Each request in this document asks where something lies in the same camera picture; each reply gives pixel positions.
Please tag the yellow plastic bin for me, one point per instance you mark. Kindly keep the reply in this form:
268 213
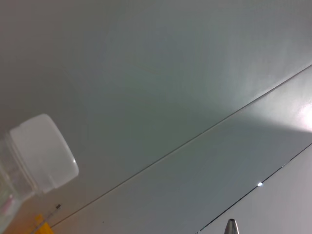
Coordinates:
46 230

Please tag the clear green-label water bottle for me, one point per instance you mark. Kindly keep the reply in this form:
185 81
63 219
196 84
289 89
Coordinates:
41 146

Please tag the clear plastic ruler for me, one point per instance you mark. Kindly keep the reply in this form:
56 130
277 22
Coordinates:
57 206

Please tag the silver ballpoint pen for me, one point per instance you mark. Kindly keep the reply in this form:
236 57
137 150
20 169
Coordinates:
231 226

